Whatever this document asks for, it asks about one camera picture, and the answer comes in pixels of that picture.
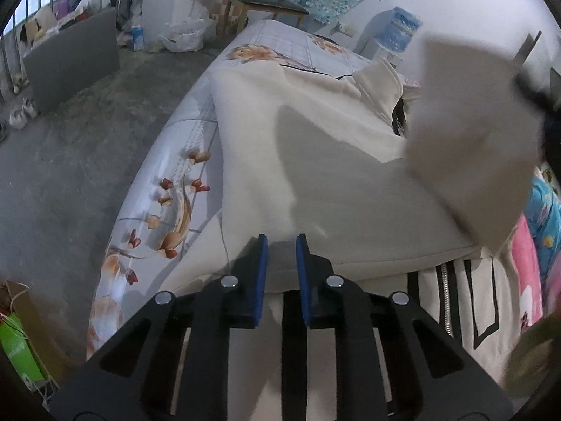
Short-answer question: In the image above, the white water dispenser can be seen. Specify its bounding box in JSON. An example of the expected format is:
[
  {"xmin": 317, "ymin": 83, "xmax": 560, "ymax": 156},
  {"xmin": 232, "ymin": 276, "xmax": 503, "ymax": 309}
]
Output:
[{"xmin": 370, "ymin": 37, "xmax": 406, "ymax": 67}]

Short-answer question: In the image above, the green paper bag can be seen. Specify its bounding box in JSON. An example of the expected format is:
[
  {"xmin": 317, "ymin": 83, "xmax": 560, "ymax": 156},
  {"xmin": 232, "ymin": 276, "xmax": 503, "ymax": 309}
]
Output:
[{"xmin": 0, "ymin": 313, "xmax": 47, "ymax": 387}]

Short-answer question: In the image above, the pile of clothes and bags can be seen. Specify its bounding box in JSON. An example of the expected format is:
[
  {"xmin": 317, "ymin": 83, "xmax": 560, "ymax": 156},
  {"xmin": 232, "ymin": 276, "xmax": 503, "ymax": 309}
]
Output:
[{"xmin": 22, "ymin": 0, "xmax": 145, "ymax": 40}]

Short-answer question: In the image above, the blue floral cloth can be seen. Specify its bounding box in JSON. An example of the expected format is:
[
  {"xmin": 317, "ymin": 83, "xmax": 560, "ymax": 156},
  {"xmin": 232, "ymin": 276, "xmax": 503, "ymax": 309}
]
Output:
[{"xmin": 523, "ymin": 171, "xmax": 561, "ymax": 290}]

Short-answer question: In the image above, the crumpled white plastic bag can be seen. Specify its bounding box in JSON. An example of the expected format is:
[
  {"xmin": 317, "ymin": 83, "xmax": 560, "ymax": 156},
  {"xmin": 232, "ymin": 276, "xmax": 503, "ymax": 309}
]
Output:
[{"xmin": 160, "ymin": 11, "xmax": 207, "ymax": 52}]

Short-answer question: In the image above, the person's right forearm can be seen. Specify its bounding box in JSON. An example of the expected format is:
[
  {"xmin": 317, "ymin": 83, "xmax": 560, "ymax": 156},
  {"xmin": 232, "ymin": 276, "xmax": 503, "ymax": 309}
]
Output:
[{"xmin": 504, "ymin": 316, "xmax": 559, "ymax": 397}]

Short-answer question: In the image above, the metal railing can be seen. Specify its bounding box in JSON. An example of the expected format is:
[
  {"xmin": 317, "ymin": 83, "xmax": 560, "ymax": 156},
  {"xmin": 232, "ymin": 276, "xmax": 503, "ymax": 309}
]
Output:
[{"xmin": 0, "ymin": 0, "xmax": 58, "ymax": 97}]

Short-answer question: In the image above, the grey storage box with clutter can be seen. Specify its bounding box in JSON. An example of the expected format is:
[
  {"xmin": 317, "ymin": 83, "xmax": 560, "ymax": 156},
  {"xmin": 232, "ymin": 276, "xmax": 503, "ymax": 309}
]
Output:
[{"xmin": 23, "ymin": 7, "xmax": 121, "ymax": 115}]

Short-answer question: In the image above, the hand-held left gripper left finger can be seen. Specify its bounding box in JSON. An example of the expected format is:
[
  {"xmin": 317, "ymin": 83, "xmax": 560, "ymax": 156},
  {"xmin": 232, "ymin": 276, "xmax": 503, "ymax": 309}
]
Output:
[{"xmin": 50, "ymin": 233, "xmax": 269, "ymax": 421}]

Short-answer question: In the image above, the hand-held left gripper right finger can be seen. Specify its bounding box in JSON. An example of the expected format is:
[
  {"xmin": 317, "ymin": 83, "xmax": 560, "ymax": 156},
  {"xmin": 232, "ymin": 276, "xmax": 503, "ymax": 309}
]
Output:
[{"xmin": 296, "ymin": 233, "xmax": 513, "ymax": 421}]

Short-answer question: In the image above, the brown paper bag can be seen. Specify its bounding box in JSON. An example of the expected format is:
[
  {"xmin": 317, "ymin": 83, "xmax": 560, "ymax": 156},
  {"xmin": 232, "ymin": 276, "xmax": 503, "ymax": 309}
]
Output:
[{"xmin": 0, "ymin": 281, "xmax": 66, "ymax": 382}]

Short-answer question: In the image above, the cream zip jacket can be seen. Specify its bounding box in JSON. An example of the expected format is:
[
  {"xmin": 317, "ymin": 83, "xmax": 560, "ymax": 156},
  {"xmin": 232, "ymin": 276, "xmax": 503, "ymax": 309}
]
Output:
[{"xmin": 164, "ymin": 31, "xmax": 546, "ymax": 421}]

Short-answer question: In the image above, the blue water bottle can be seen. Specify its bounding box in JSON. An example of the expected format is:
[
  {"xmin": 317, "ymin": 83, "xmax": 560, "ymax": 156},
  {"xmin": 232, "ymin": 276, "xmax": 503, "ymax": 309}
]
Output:
[{"xmin": 383, "ymin": 6, "xmax": 422, "ymax": 51}]

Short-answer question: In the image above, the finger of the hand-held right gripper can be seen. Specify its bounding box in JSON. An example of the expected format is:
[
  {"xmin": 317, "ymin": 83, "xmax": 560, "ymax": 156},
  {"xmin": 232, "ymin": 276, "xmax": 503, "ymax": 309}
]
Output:
[{"xmin": 515, "ymin": 70, "xmax": 561, "ymax": 112}]

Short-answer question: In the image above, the pink floral blanket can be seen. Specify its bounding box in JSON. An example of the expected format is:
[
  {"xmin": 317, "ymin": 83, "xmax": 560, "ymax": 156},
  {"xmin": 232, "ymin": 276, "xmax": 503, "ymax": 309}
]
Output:
[{"xmin": 504, "ymin": 210, "xmax": 553, "ymax": 329}]

